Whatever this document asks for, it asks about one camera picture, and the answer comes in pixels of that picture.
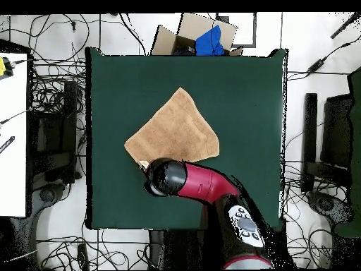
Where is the peach terry towel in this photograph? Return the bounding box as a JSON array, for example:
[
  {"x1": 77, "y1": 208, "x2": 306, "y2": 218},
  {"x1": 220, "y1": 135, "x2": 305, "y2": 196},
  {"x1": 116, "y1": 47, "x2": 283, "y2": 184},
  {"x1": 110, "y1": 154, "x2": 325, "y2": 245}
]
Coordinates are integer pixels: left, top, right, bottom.
[{"x1": 123, "y1": 86, "x2": 221, "y2": 170}]

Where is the black flat panel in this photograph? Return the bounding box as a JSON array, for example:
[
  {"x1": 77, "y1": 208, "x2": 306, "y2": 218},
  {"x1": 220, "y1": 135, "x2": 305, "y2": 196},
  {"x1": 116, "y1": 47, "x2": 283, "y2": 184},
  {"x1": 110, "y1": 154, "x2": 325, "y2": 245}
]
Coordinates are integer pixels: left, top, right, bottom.
[{"x1": 320, "y1": 94, "x2": 353, "y2": 171}]

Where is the dark green table cloth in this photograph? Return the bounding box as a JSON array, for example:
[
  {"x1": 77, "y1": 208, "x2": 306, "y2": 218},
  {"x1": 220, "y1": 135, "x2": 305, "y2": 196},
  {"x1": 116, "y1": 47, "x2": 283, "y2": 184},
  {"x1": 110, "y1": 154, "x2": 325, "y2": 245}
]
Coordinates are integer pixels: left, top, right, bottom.
[{"x1": 85, "y1": 47, "x2": 288, "y2": 230}]

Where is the brown cardboard box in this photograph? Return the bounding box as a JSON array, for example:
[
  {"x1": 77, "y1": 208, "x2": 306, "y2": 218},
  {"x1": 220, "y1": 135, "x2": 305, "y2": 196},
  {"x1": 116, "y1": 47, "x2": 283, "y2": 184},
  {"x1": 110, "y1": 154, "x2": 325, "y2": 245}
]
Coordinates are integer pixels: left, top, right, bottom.
[{"x1": 150, "y1": 12, "x2": 244, "y2": 56}]

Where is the blue cloth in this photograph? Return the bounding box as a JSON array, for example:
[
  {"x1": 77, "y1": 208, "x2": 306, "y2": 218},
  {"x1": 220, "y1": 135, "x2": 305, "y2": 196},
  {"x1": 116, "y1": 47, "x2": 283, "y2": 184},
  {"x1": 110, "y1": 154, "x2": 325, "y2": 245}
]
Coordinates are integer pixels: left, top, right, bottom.
[{"x1": 195, "y1": 25, "x2": 226, "y2": 56}]

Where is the black equipment case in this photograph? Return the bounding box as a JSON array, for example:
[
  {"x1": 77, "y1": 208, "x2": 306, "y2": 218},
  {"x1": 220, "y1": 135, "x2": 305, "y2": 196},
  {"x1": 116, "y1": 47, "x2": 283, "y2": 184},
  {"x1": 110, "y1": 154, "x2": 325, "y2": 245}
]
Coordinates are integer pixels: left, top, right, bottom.
[{"x1": 29, "y1": 80, "x2": 82, "y2": 185}]

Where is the black upright bar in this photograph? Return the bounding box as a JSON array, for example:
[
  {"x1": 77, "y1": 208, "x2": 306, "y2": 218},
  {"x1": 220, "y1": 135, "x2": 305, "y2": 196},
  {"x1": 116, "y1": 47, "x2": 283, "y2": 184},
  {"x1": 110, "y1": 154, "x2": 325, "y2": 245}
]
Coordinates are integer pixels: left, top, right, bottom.
[{"x1": 300, "y1": 92, "x2": 319, "y2": 193}]

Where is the black power adapter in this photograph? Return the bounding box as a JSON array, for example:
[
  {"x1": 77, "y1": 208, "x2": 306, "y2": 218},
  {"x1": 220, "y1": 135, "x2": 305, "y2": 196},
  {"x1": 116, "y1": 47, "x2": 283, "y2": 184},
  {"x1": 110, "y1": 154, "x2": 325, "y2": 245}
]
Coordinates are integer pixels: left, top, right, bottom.
[{"x1": 306, "y1": 58, "x2": 326, "y2": 75}]

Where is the white desk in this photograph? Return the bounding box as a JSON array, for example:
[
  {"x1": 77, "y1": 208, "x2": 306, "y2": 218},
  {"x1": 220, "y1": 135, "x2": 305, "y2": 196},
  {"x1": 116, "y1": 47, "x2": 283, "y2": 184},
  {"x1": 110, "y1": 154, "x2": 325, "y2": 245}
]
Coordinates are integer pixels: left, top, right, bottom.
[{"x1": 0, "y1": 52, "x2": 28, "y2": 218}]

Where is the yellow and black tool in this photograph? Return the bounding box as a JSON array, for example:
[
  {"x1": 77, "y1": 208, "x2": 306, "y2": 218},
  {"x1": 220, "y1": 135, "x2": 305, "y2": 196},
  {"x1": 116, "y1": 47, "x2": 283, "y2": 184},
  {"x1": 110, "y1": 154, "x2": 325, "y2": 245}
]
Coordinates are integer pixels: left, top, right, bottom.
[{"x1": 0, "y1": 56, "x2": 14, "y2": 78}]

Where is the black long rod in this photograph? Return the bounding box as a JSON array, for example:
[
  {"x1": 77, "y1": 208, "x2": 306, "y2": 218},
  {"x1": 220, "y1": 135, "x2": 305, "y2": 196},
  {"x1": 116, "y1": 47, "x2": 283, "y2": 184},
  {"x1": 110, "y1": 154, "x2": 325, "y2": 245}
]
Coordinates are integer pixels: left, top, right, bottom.
[{"x1": 330, "y1": 12, "x2": 361, "y2": 40}]

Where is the black cable tangle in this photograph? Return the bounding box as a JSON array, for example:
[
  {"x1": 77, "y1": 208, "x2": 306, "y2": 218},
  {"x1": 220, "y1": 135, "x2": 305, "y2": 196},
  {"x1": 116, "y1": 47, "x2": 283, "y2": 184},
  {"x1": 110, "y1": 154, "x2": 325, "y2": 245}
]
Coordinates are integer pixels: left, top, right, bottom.
[
  {"x1": 36, "y1": 228, "x2": 150, "y2": 271},
  {"x1": 27, "y1": 13, "x2": 88, "y2": 114},
  {"x1": 281, "y1": 162, "x2": 335, "y2": 270}
]

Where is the grey rectangular frame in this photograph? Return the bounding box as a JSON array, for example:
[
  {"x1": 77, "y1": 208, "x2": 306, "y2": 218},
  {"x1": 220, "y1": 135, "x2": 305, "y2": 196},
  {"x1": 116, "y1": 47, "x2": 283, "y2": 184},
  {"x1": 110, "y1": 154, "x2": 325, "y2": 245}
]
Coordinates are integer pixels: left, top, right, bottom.
[{"x1": 216, "y1": 12, "x2": 257, "y2": 48}]

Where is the black pedestal foot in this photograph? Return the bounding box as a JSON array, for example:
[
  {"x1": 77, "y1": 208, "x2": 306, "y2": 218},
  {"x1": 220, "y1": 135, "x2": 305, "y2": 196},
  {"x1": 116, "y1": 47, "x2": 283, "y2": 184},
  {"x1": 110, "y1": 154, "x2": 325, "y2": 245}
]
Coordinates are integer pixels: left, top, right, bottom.
[
  {"x1": 306, "y1": 191, "x2": 354, "y2": 224},
  {"x1": 32, "y1": 182, "x2": 67, "y2": 204}
]

